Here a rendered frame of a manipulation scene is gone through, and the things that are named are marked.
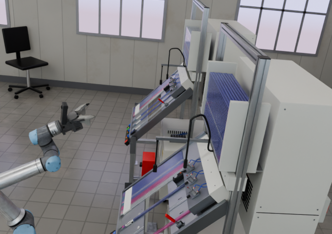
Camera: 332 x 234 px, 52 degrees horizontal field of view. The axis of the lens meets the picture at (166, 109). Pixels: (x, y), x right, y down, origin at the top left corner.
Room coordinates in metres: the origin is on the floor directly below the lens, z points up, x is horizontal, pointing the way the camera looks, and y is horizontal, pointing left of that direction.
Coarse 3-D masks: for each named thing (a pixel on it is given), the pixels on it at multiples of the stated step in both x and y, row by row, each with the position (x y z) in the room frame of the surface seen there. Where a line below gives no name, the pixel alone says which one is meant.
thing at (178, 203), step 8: (192, 144) 1.90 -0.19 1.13; (184, 152) 1.88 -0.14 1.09; (192, 152) 1.82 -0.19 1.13; (168, 184) 1.66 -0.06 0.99; (168, 192) 1.59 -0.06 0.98; (176, 192) 1.54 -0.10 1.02; (184, 192) 1.50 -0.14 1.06; (168, 200) 1.52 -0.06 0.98; (176, 200) 1.48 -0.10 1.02; (184, 200) 1.44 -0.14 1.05; (176, 208) 1.42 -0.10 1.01; (184, 208) 1.38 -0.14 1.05; (176, 216) 1.36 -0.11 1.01; (184, 216) 1.33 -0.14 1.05; (192, 216) 1.30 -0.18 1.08
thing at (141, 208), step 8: (144, 200) 1.66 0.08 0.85; (136, 208) 1.64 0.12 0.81; (144, 208) 1.59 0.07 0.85; (128, 216) 1.61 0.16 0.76; (136, 216) 1.56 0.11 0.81; (144, 216) 1.52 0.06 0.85; (136, 224) 1.50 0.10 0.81; (144, 224) 1.46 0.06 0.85; (120, 232) 1.52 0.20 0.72; (128, 232) 1.47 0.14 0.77; (136, 232) 1.43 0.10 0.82; (144, 232) 1.40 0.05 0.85
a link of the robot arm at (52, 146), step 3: (51, 141) 1.57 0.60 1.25; (48, 144) 1.55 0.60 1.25; (51, 144) 1.57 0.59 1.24; (54, 144) 1.59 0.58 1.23; (42, 147) 1.55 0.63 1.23; (45, 147) 1.55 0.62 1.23; (48, 147) 1.54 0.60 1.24; (51, 147) 1.54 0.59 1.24; (54, 147) 1.55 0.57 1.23; (57, 147) 1.61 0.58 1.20; (42, 150) 1.55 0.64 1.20; (45, 150) 1.52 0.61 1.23; (57, 150) 1.55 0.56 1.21
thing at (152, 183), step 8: (168, 160) 1.89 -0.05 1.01; (176, 160) 1.83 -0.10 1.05; (160, 168) 1.86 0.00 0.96; (168, 168) 1.80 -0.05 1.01; (176, 168) 1.75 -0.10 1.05; (152, 176) 1.84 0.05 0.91; (160, 176) 1.78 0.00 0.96; (168, 176) 1.72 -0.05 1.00; (136, 184) 1.87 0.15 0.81; (144, 184) 1.81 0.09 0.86; (152, 184) 1.75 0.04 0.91; (160, 184) 1.70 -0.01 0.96; (128, 192) 1.83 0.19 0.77; (136, 192) 1.77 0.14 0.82; (144, 192) 1.72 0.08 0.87; (152, 192) 1.67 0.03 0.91; (128, 200) 1.75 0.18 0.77; (136, 200) 1.69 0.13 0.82; (128, 208) 1.67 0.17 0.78
